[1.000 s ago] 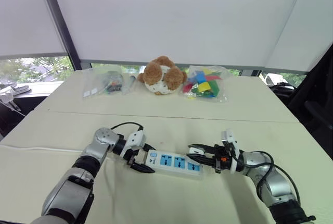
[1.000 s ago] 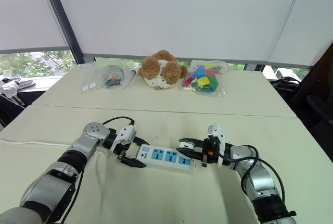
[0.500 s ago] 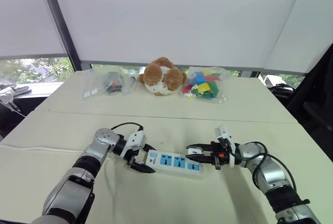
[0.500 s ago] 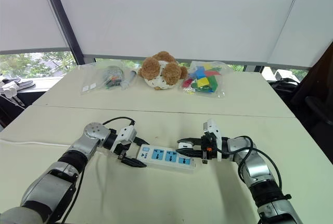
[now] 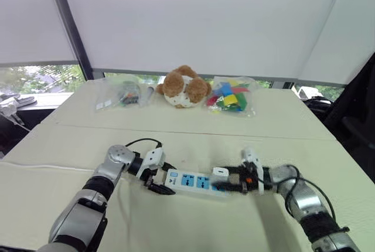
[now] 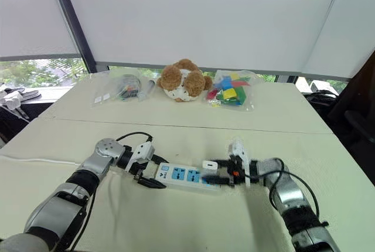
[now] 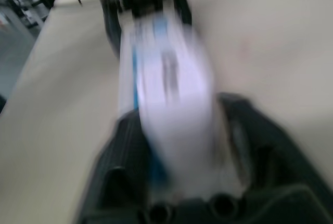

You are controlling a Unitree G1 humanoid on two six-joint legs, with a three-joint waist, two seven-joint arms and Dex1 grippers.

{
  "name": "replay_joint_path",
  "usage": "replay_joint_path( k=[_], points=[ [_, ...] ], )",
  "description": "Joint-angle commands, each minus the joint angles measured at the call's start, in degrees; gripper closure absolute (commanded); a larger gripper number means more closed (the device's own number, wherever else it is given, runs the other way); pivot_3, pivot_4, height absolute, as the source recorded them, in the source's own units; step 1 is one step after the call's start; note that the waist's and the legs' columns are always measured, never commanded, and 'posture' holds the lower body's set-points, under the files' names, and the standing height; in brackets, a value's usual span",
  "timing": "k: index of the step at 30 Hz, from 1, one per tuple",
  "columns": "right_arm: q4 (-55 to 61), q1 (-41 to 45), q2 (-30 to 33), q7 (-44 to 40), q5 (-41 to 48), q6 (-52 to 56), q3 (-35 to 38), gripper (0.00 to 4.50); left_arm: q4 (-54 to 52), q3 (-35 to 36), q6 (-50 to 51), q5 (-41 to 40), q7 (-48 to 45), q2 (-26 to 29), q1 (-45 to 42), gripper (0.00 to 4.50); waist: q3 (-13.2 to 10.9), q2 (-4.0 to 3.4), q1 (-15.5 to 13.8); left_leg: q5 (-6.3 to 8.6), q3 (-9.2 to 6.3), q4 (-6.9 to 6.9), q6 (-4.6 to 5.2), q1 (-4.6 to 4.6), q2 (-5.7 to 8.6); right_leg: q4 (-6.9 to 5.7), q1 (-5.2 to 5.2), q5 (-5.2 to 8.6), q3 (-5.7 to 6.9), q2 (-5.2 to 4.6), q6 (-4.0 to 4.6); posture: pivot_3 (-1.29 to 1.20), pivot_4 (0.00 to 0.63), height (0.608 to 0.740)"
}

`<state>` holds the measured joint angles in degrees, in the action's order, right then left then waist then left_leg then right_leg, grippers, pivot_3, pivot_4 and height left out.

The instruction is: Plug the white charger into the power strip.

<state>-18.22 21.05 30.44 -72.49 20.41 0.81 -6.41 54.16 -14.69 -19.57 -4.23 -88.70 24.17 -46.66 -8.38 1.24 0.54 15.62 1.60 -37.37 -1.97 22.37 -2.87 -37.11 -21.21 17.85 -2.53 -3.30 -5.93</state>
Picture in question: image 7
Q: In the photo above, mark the grey metal shelf frame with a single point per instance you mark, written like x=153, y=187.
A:
x=19, y=5

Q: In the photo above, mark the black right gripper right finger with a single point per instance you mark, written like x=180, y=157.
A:
x=273, y=161

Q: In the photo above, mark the white power strip blue stripe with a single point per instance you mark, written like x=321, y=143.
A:
x=177, y=109

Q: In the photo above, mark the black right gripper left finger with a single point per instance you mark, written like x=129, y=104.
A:
x=122, y=156

